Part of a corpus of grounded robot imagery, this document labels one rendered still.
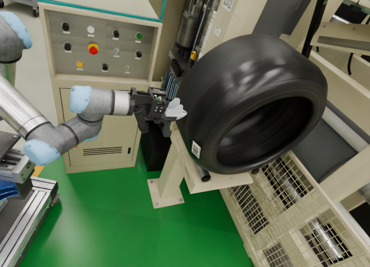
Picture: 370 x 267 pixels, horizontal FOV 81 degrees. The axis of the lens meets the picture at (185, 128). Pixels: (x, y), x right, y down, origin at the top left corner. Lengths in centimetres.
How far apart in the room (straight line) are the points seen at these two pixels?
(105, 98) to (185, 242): 140
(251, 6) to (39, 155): 87
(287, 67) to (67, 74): 112
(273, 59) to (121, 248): 149
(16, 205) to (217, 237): 139
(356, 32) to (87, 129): 100
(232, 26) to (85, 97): 64
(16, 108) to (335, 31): 114
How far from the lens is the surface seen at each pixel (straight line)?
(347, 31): 110
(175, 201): 192
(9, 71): 101
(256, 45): 79
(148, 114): 68
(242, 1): 97
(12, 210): 171
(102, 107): 64
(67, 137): 67
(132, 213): 183
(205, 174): 98
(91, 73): 140
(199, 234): 188
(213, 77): 72
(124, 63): 137
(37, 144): 65
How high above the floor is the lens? 167
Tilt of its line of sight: 41 degrees down
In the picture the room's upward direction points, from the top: 21 degrees clockwise
